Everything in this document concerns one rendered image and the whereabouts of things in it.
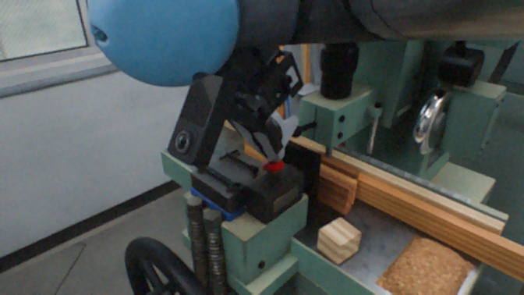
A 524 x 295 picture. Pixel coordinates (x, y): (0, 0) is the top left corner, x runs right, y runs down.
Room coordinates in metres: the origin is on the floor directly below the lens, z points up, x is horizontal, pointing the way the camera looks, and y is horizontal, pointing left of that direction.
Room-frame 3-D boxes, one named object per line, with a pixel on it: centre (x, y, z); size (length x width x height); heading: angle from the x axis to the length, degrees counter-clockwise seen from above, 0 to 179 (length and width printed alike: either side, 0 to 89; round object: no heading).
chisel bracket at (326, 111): (0.57, -0.14, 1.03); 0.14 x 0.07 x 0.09; 135
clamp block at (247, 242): (0.43, 0.02, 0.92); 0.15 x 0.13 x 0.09; 45
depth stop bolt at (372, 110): (0.56, -0.20, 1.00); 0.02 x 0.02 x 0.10; 45
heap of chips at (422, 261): (0.33, -0.23, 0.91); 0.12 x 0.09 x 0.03; 135
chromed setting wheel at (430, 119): (0.56, -0.30, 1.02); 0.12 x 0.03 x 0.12; 135
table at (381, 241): (0.49, -0.04, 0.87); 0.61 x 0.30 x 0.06; 45
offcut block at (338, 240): (0.37, -0.11, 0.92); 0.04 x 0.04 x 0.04; 36
